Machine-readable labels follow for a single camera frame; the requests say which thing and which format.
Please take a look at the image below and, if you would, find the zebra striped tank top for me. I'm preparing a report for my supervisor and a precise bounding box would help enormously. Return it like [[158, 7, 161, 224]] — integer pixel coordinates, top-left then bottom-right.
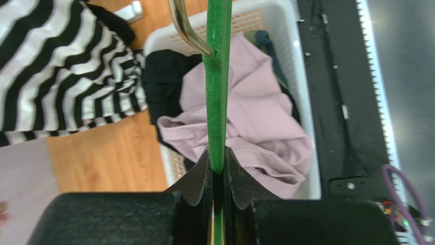
[[1, 1, 147, 146]]

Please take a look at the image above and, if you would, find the green tank top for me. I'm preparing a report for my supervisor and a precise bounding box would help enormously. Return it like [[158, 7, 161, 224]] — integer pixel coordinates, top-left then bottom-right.
[[244, 30, 288, 92]]

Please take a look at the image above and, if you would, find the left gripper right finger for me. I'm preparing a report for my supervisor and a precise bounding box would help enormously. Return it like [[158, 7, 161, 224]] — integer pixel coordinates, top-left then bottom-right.
[[223, 148, 399, 244]]

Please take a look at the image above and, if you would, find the white plastic basket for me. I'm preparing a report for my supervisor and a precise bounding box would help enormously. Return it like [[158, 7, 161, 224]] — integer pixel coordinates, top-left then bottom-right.
[[143, 1, 321, 200]]

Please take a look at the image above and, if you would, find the white clothes rack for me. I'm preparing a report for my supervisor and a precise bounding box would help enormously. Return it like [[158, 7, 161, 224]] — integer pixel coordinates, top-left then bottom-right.
[[114, 1, 143, 24]]

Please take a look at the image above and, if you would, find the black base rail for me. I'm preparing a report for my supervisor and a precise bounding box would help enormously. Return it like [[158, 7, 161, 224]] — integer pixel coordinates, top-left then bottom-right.
[[297, 1, 399, 202]]

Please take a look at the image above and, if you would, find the black tank top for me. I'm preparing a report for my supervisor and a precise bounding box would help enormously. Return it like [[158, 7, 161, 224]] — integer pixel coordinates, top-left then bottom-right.
[[141, 49, 205, 154]]

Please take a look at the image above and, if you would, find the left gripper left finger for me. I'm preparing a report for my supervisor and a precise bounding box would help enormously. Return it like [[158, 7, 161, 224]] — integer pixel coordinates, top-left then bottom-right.
[[28, 150, 212, 244]]

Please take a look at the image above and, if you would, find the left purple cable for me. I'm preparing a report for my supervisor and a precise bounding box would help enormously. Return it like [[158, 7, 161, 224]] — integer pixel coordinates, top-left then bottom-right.
[[380, 163, 429, 245]]

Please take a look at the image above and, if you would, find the dark top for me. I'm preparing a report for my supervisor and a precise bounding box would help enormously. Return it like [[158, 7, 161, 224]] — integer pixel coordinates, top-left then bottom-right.
[[157, 33, 313, 199]]

